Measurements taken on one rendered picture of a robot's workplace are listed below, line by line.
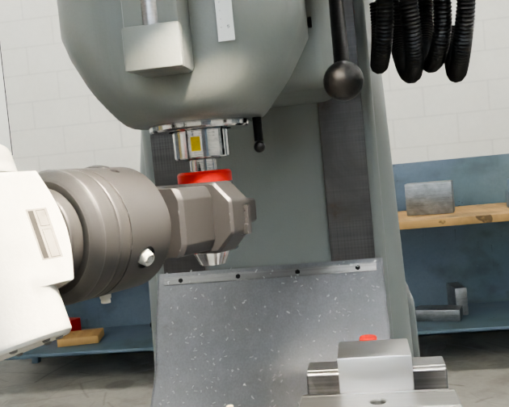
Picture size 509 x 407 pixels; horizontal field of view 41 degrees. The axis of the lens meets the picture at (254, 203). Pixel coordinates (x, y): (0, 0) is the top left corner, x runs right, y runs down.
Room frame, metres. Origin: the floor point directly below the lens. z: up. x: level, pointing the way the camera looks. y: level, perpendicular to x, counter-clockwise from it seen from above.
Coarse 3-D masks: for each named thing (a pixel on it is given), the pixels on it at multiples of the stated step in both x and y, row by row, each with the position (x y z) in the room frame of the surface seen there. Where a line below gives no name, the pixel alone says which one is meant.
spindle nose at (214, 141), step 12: (180, 132) 0.57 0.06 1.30; (192, 132) 0.57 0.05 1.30; (204, 132) 0.57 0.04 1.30; (216, 132) 0.57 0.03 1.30; (180, 144) 0.57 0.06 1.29; (204, 144) 0.57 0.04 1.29; (216, 144) 0.57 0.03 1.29; (228, 144) 0.58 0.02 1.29; (180, 156) 0.57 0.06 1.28; (192, 156) 0.57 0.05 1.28; (204, 156) 0.57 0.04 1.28; (216, 156) 0.57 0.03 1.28
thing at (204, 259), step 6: (222, 252) 0.58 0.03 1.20; (228, 252) 0.58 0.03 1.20; (198, 258) 0.58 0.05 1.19; (204, 258) 0.58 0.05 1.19; (210, 258) 0.58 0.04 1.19; (216, 258) 0.58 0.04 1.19; (222, 258) 0.58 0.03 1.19; (204, 264) 0.58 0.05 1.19; (210, 264) 0.58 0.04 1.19; (216, 264) 0.58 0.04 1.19
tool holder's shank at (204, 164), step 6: (192, 162) 0.58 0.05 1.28; (198, 162) 0.58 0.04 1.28; (204, 162) 0.58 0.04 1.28; (210, 162) 0.58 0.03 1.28; (216, 162) 0.59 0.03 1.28; (192, 168) 0.58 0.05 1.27; (198, 168) 0.58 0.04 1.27; (204, 168) 0.58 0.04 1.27; (210, 168) 0.58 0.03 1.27; (216, 168) 0.59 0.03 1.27
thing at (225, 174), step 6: (180, 174) 0.58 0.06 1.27; (186, 174) 0.57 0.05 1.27; (192, 174) 0.57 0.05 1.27; (198, 174) 0.57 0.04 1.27; (204, 174) 0.57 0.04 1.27; (210, 174) 0.57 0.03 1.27; (216, 174) 0.57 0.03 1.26; (222, 174) 0.57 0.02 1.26; (228, 174) 0.58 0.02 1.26; (180, 180) 0.58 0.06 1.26; (186, 180) 0.57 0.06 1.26; (192, 180) 0.57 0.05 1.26; (198, 180) 0.57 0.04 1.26; (204, 180) 0.57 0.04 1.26; (210, 180) 0.57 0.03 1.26; (216, 180) 0.57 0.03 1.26; (222, 180) 0.57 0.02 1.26; (228, 180) 0.58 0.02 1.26
